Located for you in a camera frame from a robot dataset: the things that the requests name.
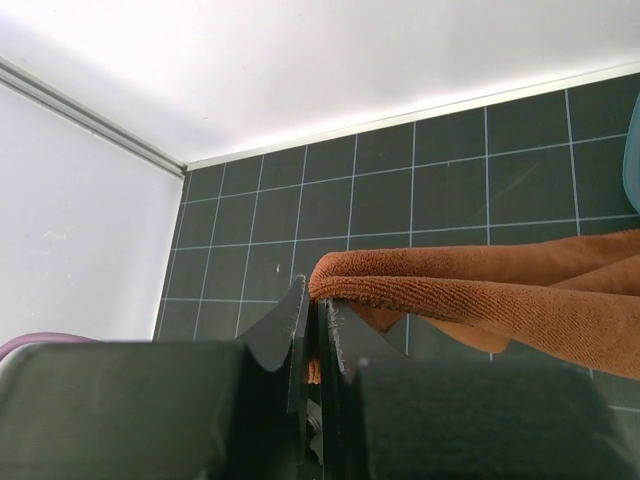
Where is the left aluminium frame post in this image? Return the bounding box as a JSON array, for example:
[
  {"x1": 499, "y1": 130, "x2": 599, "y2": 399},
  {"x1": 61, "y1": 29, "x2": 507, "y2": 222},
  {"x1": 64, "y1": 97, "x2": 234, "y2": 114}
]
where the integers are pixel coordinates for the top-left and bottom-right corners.
[{"x1": 1, "y1": 58, "x2": 187, "y2": 178}]

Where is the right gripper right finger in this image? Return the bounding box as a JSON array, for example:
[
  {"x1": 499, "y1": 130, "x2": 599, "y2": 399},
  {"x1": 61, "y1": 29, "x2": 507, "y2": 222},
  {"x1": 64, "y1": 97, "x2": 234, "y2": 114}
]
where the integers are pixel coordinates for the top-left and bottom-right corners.
[{"x1": 327, "y1": 300, "x2": 400, "y2": 380}]

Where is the blue plastic tub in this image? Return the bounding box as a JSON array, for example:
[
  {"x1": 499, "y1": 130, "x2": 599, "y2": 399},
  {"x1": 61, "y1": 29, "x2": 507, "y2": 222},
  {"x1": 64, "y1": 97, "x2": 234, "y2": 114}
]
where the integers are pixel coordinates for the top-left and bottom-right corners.
[{"x1": 622, "y1": 96, "x2": 640, "y2": 213}]

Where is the brown towel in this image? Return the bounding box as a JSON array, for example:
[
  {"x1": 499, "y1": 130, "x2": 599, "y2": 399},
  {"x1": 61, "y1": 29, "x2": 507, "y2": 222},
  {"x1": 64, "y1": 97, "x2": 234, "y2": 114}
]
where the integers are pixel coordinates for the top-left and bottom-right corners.
[{"x1": 309, "y1": 230, "x2": 639, "y2": 379}]

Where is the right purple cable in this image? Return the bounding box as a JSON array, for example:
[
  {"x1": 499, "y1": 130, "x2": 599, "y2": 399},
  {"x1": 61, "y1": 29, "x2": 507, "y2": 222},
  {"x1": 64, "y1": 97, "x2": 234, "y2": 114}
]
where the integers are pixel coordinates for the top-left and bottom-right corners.
[{"x1": 0, "y1": 332, "x2": 96, "y2": 361}]

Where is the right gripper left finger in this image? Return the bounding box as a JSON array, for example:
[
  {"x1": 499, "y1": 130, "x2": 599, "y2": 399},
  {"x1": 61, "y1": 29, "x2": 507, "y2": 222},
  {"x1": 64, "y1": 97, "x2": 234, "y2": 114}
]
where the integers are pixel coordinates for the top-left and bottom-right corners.
[{"x1": 240, "y1": 275, "x2": 306, "y2": 414}]

